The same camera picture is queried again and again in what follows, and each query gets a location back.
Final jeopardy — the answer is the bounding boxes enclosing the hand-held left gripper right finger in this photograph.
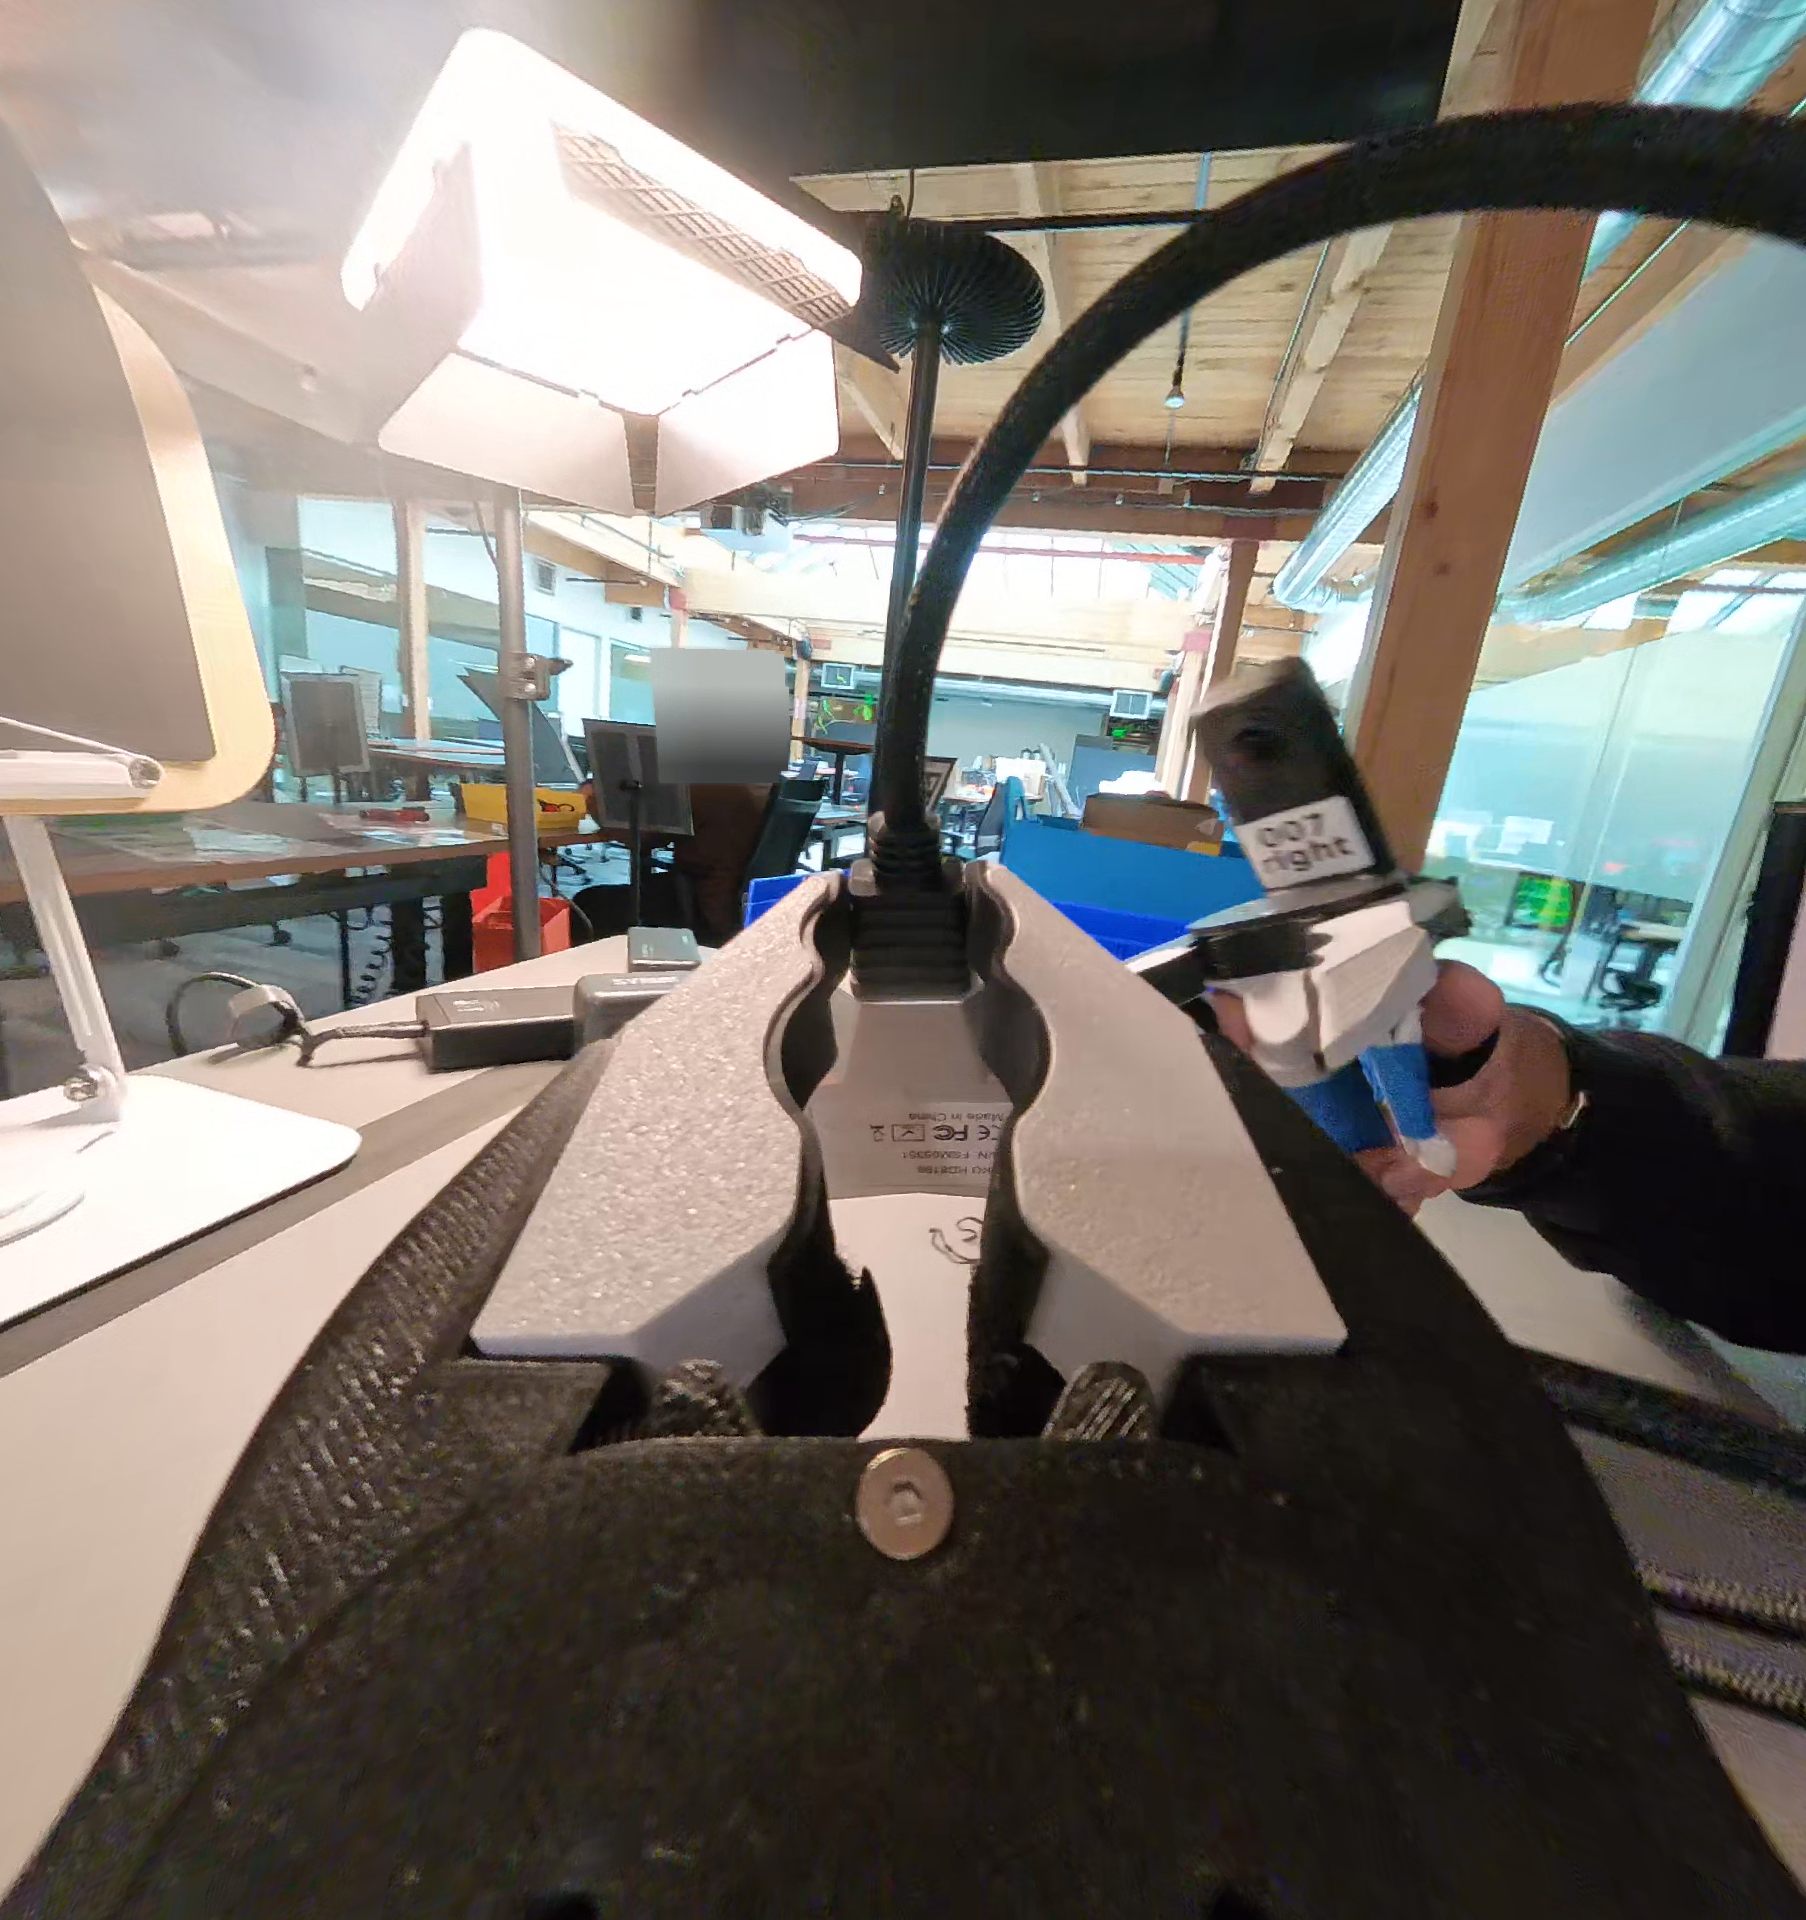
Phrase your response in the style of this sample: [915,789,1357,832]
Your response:
[966,859,1353,1434]

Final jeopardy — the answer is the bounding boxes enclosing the person's right hand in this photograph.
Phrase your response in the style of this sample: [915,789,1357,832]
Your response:
[1353,960,1591,1221]

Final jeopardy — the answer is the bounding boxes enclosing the black overhead panel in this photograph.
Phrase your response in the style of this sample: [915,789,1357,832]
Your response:
[782,0,1469,178]

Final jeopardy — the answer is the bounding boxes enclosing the grey light stand pole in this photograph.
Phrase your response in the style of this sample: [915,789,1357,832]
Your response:
[486,487,576,962]

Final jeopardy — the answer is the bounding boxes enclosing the black power adapter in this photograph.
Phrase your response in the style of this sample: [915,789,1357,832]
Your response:
[414,983,582,1074]

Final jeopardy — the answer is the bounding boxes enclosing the white stand clear legs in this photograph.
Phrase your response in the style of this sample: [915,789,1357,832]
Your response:
[0,747,366,1352]

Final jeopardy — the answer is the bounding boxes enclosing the black music stand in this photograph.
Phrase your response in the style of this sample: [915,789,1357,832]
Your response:
[580,717,696,932]

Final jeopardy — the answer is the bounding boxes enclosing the large blue plastic bin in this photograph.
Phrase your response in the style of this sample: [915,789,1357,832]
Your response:
[992,816,1239,962]

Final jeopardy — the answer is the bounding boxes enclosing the wooden post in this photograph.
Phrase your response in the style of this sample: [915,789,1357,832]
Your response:
[1353,0,1657,872]

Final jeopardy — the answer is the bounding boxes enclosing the led studio light panel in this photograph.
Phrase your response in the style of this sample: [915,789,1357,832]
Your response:
[340,30,865,520]

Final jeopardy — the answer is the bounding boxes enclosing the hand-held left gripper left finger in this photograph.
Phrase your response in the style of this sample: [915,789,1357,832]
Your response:
[469,866,895,1434]

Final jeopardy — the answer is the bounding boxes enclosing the red plastic bin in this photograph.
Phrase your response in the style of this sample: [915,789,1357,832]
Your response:
[470,854,576,979]

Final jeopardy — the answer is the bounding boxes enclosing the cardboard box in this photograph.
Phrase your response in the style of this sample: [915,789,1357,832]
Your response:
[1081,795,1228,859]

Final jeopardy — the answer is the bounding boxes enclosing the grey power bank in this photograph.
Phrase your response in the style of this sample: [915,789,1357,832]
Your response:
[573,924,707,1048]

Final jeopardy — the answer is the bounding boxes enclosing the black braided switch cable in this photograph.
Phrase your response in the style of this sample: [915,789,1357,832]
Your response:
[847,103,1806,1005]

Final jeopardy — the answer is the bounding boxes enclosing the adapter cable velcro strap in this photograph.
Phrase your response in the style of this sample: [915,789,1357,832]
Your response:
[164,972,429,1071]

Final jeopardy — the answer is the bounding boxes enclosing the background work table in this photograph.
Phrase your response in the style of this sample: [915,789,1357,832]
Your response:
[0,811,607,948]

